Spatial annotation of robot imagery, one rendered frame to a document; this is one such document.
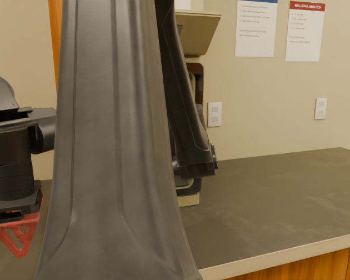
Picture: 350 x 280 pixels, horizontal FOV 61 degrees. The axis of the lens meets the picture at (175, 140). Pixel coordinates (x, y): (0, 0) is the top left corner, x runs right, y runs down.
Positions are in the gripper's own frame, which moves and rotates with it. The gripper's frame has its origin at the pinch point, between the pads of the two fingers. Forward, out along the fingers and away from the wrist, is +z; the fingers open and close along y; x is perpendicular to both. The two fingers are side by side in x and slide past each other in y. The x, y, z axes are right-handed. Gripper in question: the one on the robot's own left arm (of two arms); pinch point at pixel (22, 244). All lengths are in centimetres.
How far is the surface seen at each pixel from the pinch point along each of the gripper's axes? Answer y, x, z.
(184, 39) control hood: 27, -38, -35
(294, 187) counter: 35, -85, 16
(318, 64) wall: 77, -131, -29
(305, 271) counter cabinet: 6, -67, 27
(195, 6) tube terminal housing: 33, -44, -44
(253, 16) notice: 76, -90, -50
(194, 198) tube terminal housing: 33, -44, 13
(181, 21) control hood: 23, -36, -39
